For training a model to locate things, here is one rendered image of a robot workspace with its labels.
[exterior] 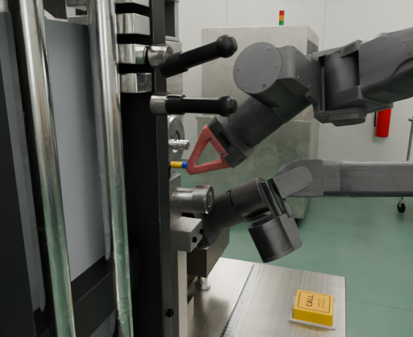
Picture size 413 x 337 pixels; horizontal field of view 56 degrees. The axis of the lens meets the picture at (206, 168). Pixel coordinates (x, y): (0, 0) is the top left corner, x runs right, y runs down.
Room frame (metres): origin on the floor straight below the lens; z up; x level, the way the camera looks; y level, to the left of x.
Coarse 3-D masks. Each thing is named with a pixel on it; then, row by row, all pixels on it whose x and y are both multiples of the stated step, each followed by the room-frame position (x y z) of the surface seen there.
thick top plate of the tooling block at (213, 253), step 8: (224, 232) 0.77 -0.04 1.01; (216, 240) 0.72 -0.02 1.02; (224, 240) 0.77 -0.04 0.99; (208, 248) 0.67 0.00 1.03; (216, 248) 0.72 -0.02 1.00; (224, 248) 0.77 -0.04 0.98; (192, 256) 0.67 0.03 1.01; (200, 256) 0.66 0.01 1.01; (208, 256) 0.67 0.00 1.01; (216, 256) 0.72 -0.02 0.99; (192, 264) 0.67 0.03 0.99; (200, 264) 0.66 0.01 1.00; (208, 264) 0.67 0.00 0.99; (192, 272) 0.67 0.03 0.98; (200, 272) 0.66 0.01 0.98; (208, 272) 0.67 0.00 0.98
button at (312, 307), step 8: (296, 296) 0.67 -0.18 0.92; (304, 296) 0.67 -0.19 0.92; (312, 296) 0.67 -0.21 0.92; (320, 296) 0.67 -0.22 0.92; (328, 296) 0.67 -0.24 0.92; (296, 304) 0.64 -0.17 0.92; (304, 304) 0.64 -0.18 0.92; (312, 304) 0.64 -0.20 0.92; (320, 304) 0.64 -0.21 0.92; (328, 304) 0.64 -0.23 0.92; (296, 312) 0.63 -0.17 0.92; (304, 312) 0.63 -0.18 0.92; (312, 312) 0.62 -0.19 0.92; (320, 312) 0.62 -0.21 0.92; (328, 312) 0.62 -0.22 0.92; (304, 320) 0.63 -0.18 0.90; (312, 320) 0.62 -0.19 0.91; (320, 320) 0.62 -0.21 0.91; (328, 320) 0.61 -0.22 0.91
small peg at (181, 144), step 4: (172, 140) 0.54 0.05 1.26; (176, 140) 0.54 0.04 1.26; (180, 140) 0.54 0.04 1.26; (184, 140) 0.54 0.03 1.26; (188, 140) 0.54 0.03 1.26; (172, 144) 0.54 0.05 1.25; (176, 144) 0.54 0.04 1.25; (180, 144) 0.54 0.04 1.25; (184, 144) 0.54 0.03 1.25; (188, 144) 0.54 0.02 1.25; (172, 148) 0.54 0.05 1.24; (176, 148) 0.54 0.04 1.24; (180, 148) 0.54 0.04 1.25; (184, 148) 0.54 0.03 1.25; (188, 148) 0.54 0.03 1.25
